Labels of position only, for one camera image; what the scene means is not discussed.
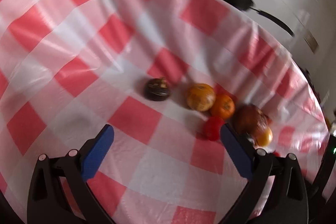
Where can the red cherry tomato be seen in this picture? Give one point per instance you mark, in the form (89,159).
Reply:
(212,127)

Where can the dark red apple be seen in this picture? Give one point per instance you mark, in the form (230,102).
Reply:
(249,119)

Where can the red white checkered tablecloth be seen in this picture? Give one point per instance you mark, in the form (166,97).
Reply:
(69,67)

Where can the small orange mandarin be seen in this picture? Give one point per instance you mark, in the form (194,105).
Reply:
(224,107)

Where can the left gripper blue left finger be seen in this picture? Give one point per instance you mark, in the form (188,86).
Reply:
(94,151)

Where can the yellow-orange round fruit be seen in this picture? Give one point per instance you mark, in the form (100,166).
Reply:
(200,97)

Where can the small yellow-orange fruit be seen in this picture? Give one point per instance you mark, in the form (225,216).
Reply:
(265,138)

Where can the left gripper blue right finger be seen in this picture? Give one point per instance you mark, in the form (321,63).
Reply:
(236,151)

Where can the dark brown water chestnut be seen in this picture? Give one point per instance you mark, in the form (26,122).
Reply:
(157,89)

